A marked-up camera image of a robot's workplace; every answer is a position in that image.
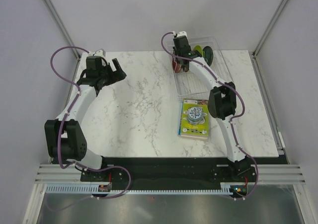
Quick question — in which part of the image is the red floral plate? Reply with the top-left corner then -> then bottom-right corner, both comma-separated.
171,57 -> 183,74

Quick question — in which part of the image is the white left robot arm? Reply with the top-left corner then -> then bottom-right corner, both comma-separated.
44,56 -> 127,181

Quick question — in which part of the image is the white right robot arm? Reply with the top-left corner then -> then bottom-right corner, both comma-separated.
173,31 -> 250,181

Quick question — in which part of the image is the lime green plate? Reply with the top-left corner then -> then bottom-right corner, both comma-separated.
193,45 -> 204,57

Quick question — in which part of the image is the dark green plate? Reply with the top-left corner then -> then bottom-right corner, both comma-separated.
203,46 -> 214,66

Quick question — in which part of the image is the green cover book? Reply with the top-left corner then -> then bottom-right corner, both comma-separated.
178,99 -> 210,140

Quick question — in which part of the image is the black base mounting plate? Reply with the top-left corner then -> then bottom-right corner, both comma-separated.
80,157 -> 256,189

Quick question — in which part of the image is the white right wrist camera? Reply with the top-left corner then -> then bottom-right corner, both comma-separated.
173,31 -> 187,38

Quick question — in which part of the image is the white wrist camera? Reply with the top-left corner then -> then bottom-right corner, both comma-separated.
88,49 -> 106,58
173,31 -> 187,38

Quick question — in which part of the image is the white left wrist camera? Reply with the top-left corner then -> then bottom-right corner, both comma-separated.
88,49 -> 106,58

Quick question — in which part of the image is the white wire dish rack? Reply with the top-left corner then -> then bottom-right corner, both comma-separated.
172,36 -> 234,100

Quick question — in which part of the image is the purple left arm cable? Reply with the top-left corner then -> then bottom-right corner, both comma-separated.
46,46 -> 132,212

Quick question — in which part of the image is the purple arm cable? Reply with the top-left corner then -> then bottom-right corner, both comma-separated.
160,31 -> 260,201
46,46 -> 132,212

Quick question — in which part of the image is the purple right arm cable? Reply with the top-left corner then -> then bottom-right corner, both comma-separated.
160,31 -> 260,201

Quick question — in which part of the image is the white slotted cable duct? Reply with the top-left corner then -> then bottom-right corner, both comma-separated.
45,183 -> 246,195

